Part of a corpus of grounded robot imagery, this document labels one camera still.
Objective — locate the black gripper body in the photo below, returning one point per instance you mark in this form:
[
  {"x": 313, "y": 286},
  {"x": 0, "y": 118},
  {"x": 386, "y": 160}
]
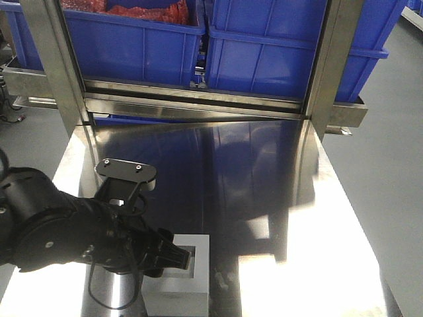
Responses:
[{"x": 140, "y": 248}]

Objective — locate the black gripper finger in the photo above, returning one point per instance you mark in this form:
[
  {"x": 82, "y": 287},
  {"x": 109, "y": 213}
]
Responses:
[{"x": 171, "y": 256}]

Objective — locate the gray square foam base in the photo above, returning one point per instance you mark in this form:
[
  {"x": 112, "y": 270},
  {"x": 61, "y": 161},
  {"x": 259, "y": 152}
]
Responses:
[{"x": 182, "y": 292}]

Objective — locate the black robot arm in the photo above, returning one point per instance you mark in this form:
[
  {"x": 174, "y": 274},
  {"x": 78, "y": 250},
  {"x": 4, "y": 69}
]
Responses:
[{"x": 42, "y": 225}]

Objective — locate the blue bin with red contents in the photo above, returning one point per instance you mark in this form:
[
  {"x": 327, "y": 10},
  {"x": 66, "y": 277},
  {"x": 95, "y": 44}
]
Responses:
[{"x": 135, "y": 49}]

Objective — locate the blue stacked bin right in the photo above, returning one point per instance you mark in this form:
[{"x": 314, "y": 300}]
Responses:
[{"x": 268, "y": 47}]

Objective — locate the red mesh bags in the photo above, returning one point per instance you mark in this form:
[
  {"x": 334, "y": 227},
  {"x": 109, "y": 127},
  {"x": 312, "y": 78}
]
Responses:
[{"x": 175, "y": 12}]

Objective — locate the stainless steel shelf frame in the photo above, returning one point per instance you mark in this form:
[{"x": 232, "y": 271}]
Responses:
[{"x": 61, "y": 86}]

